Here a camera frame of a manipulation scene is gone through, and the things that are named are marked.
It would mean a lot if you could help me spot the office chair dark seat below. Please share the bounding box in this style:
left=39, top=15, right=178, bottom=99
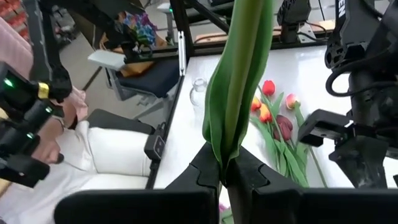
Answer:
left=88, top=49, right=181, bottom=121

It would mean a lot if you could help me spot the clear embossed glass vase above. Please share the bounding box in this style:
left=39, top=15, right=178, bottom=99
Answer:
left=189, top=77, right=208, bottom=108

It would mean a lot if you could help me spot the person's hand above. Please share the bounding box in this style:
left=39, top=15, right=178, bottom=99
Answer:
left=30, top=102, right=78, bottom=165

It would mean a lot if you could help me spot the silver aluminium bar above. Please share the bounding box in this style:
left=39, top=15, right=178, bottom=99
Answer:
left=178, top=30, right=187, bottom=77

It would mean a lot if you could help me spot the black table-level camera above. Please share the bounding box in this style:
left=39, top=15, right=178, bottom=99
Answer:
left=143, top=123, right=167, bottom=161

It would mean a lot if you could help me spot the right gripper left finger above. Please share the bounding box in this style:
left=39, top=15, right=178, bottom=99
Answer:
left=54, top=142, right=223, bottom=224

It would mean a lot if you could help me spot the dark red artificial tulip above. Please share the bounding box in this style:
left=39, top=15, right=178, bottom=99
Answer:
left=273, top=123, right=308, bottom=187
left=275, top=114, right=308, bottom=187

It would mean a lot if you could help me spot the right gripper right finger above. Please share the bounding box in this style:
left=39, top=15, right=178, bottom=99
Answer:
left=225, top=146, right=398, bottom=224

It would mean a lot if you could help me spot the pink artificial tulip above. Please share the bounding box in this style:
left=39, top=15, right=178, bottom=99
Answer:
left=285, top=93, right=329, bottom=189
left=201, top=0, right=275, bottom=184

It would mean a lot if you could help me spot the person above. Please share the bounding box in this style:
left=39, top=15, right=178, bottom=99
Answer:
left=0, top=17, right=153, bottom=224

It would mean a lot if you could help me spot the colourful patterned cloth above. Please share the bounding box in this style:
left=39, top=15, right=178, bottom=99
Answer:
left=118, top=11, right=158, bottom=47

